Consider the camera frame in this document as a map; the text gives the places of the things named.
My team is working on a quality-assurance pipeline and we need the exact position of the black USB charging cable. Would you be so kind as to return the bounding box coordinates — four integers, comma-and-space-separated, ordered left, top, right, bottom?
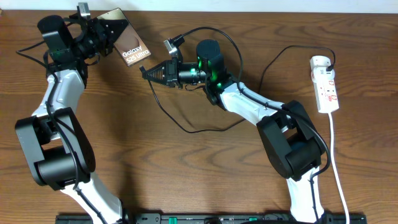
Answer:
139, 45, 336, 134

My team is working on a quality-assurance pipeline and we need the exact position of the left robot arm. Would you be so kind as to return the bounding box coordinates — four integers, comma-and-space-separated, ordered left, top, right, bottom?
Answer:
15, 14, 134, 223

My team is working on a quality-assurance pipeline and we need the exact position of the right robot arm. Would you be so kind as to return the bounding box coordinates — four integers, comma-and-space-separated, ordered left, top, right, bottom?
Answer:
140, 39, 330, 223

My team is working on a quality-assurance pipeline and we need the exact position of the white power strip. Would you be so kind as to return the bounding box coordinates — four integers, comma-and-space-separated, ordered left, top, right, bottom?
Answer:
311, 67, 339, 114

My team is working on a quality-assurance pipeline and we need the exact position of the white USB charger adapter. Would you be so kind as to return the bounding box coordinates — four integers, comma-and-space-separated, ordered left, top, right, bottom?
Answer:
310, 55, 331, 70

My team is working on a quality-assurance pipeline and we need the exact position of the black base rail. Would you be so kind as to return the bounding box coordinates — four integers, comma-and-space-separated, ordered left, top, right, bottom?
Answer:
55, 212, 368, 224

